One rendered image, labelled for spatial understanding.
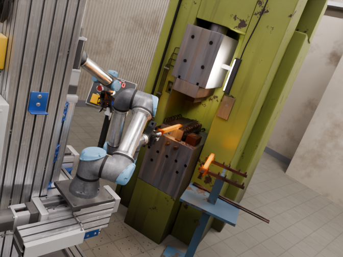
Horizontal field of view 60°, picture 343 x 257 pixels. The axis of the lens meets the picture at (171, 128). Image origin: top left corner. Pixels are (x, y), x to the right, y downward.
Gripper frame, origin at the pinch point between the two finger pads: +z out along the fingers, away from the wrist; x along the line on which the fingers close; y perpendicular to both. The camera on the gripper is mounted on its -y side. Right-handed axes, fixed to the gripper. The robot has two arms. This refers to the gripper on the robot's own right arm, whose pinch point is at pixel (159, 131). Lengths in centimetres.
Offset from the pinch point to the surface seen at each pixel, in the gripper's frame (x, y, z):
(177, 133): 3.4, 4.3, 27.7
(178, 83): -8.9, -32.7, 27.2
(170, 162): 7.9, 27.2, 21.9
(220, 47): 13, -67, 27
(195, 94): 6.5, -29.8, 27.3
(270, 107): 55, -33, 85
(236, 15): 12, -92, 40
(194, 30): -10, -73, 27
